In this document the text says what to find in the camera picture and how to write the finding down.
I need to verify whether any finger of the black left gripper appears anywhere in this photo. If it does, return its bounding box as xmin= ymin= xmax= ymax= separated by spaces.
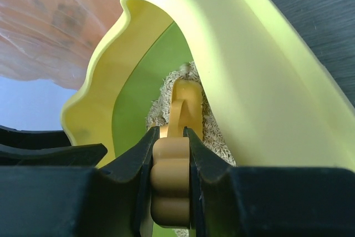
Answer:
xmin=1 ymin=144 xmax=108 ymax=167
xmin=1 ymin=125 xmax=71 ymax=147

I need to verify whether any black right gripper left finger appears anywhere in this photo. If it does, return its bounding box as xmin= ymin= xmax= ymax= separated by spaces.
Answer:
xmin=1 ymin=127 xmax=160 ymax=236

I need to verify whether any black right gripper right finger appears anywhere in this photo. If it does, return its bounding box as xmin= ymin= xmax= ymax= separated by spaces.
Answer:
xmin=183 ymin=128 xmax=354 ymax=236

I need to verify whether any orange litter scoop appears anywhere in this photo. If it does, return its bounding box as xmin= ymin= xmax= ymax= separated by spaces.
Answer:
xmin=150 ymin=79 xmax=203 ymax=228

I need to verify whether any yellow green litter box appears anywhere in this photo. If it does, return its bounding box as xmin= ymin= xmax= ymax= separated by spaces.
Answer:
xmin=61 ymin=0 xmax=354 ymax=172

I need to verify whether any beige cat litter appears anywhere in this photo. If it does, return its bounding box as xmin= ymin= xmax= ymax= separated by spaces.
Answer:
xmin=145 ymin=60 xmax=238 ymax=237

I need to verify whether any bin with pink bag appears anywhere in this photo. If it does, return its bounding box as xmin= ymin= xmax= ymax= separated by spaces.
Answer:
xmin=1 ymin=0 xmax=122 ymax=89

